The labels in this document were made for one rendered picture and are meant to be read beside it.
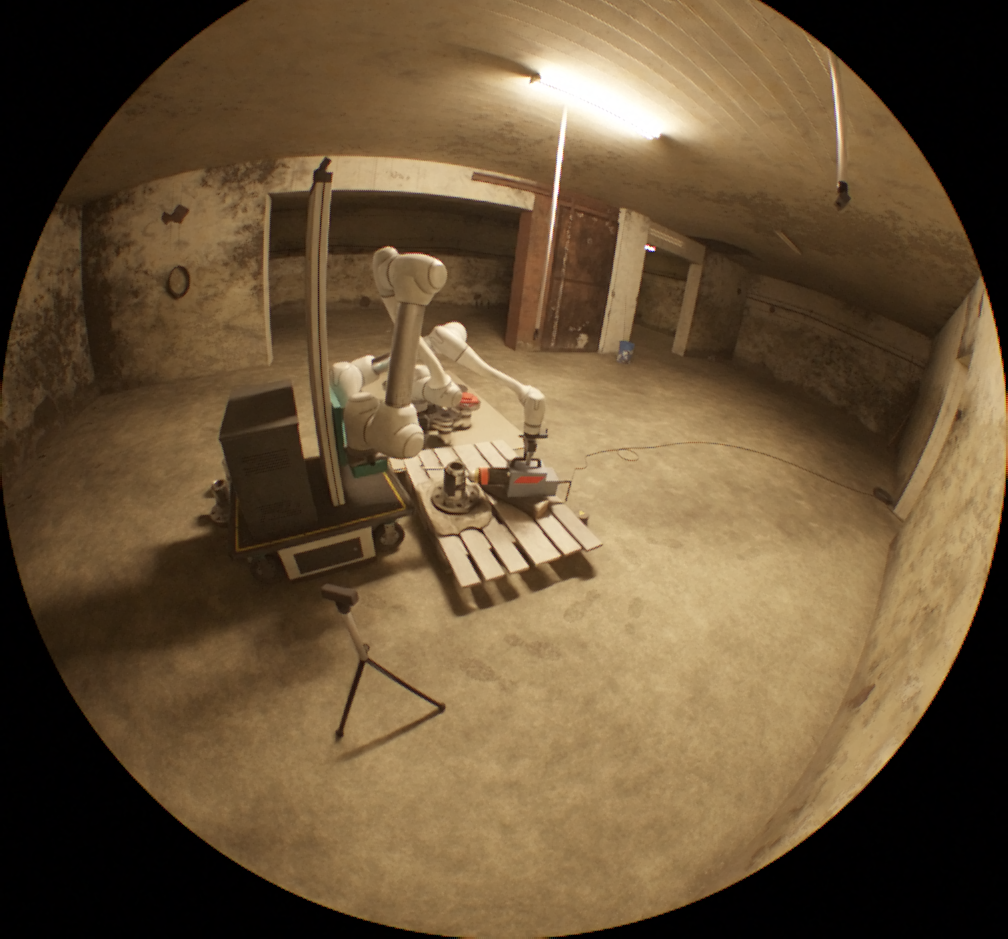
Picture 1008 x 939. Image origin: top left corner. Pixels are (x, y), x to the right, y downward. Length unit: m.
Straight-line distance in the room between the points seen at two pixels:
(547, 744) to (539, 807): 0.27
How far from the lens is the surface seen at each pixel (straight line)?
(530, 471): 1.93
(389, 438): 1.29
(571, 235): 6.41
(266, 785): 1.58
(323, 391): 1.52
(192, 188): 5.74
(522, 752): 1.47
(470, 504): 1.96
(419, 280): 1.20
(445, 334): 1.69
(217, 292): 5.46
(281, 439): 1.46
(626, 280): 7.21
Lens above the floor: 1.43
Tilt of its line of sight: 27 degrees down
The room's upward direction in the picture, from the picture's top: 7 degrees clockwise
